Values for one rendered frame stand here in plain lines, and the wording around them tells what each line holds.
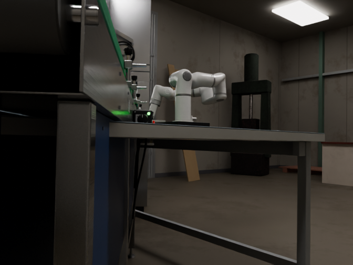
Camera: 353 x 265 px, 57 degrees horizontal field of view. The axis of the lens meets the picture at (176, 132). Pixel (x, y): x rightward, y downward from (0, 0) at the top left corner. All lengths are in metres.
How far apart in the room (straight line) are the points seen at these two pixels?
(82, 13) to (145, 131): 0.46
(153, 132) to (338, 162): 5.52
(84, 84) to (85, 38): 0.05
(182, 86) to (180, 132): 1.06
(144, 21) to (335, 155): 4.21
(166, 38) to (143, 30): 3.40
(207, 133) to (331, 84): 7.91
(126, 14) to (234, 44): 5.07
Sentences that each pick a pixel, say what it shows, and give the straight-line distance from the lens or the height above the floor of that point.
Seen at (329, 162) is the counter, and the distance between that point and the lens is 6.24.
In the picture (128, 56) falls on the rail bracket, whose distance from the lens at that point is 1.10.
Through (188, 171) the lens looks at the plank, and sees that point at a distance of 5.65.
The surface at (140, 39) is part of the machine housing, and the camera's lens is 3.11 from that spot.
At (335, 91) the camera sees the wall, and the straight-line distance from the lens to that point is 8.67.
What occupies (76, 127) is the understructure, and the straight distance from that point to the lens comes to 0.40.
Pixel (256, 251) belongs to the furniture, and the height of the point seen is 0.20.
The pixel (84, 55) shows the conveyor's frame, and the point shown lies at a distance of 0.34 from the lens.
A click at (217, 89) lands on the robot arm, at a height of 1.03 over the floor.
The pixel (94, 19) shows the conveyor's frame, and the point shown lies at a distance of 0.35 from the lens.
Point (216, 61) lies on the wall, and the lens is 7.40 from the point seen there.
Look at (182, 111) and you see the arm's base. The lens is 1.86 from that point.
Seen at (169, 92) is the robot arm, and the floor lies 1.02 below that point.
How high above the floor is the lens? 0.71
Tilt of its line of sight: 1 degrees up
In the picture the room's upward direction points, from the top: 1 degrees clockwise
